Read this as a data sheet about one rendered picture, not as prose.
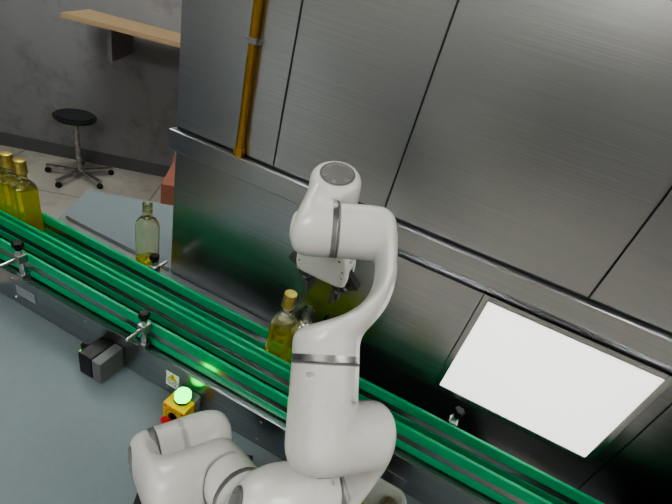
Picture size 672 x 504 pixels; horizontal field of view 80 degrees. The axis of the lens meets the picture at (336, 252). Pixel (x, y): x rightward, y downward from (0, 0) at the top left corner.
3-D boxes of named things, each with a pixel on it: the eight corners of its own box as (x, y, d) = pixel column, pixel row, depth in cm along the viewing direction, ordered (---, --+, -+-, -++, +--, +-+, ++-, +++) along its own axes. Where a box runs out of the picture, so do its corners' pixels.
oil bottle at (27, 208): (46, 236, 140) (34, 160, 125) (30, 243, 135) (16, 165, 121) (34, 230, 141) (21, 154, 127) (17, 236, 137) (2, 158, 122)
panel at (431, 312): (586, 455, 107) (673, 369, 89) (587, 464, 105) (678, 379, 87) (292, 308, 126) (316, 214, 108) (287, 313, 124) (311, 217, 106)
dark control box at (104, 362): (124, 367, 120) (123, 347, 116) (101, 385, 114) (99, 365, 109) (103, 354, 122) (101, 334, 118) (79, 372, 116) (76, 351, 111)
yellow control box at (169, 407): (199, 412, 115) (201, 395, 111) (181, 432, 108) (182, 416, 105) (180, 400, 116) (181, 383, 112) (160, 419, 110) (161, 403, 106)
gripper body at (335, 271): (366, 229, 67) (357, 269, 76) (312, 206, 69) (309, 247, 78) (347, 260, 63) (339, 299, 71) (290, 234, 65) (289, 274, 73)
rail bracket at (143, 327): (153, 348, 114) (154, 312, 107) (132, 364, 107) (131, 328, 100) (142, 341, 114) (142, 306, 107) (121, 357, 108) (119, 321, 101)
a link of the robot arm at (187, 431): (230, 483, 81) (242, 435, 73) (159, 514, 73) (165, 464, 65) (214, 441, 87) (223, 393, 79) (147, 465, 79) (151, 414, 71)
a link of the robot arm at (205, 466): (268, 513, 62) (157, 569, 53) (215, 444, 82) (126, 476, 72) (265, 455, 61) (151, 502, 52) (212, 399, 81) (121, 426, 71)
